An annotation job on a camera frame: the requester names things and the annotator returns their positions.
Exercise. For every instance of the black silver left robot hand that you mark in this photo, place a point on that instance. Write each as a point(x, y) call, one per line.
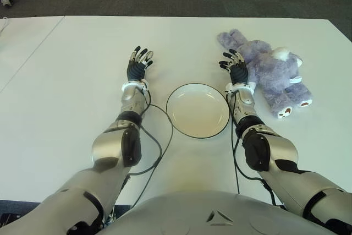
point(135, 70)

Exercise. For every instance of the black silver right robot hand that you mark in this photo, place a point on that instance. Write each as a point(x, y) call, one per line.
point(238, 71)

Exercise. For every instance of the purple plush bunny doll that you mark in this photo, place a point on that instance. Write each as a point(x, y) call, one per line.
point(270, 75)

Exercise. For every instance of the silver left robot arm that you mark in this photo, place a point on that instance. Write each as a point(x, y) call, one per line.
point(110, 147)

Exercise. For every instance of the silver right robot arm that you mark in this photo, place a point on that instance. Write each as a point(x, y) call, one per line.
point(283, 147)

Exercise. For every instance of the white plate with black rim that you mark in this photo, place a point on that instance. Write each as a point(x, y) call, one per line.
point(198, 111)

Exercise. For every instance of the silver robot torso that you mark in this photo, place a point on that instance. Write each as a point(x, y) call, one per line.
point(214, 215)

